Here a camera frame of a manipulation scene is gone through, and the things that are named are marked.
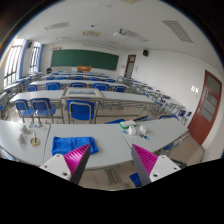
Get red far door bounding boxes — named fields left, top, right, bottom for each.
left=124, top=55, right=136, bottom=78

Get left window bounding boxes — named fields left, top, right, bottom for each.
left=4, top=39, right=25, bottom=87

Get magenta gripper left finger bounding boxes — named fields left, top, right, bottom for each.
left=41, top=144, right=91, bottom=184

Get wall speaker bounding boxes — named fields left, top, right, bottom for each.
left=143, top=50, right=149, bottom=57

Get framed picture on desk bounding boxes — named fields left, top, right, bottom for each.
left=64, top=87, right=103, bottom=98

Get white box on table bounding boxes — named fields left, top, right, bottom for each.
left=120, top=120, right=136, bottom=129

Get blue chair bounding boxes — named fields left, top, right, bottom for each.
left=15, top=99, right=34, bottom=120
left=30, top=98, right=56, bottom=121
left=67, top=100, right=95, bottom=123

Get blue towel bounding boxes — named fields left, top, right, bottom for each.
left=51, top=137, right=98, bottom=155

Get white cup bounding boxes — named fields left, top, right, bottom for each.
left=140, top=125, right=147, bottom=134

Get window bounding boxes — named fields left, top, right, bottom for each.
left=29, top=41, right=41, bottom=73
left=4, top=39, right=25, bottom=87

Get white container pair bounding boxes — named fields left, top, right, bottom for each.
left=128, top=126, right=136, bottom=136

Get red side door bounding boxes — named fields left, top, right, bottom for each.
left=188, top=71, right=222, bottom=145

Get blue chair front centre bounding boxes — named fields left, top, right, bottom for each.
left=67, top=100, right=95, bottom=123

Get ceiling projector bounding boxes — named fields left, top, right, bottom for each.
left=113, top=29, right=126, bottom=38

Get blue chair front left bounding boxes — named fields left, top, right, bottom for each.
left=30, top=98, right=56, bottom=121

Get yellow tape roll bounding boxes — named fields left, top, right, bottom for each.
left=30, top=137, right=39, bottom=146

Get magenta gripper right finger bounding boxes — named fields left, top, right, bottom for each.
left=131, top=144, right=172, bottom=186

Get green chalkboard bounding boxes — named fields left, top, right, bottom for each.
left=51, top=49, right=119, bottom=71

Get blue chair far left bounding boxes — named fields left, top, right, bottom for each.
left=15, top=99, right=34, bottom=120

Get orange lectern box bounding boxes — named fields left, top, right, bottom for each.
left=77, top=66, right=92, bottom=72

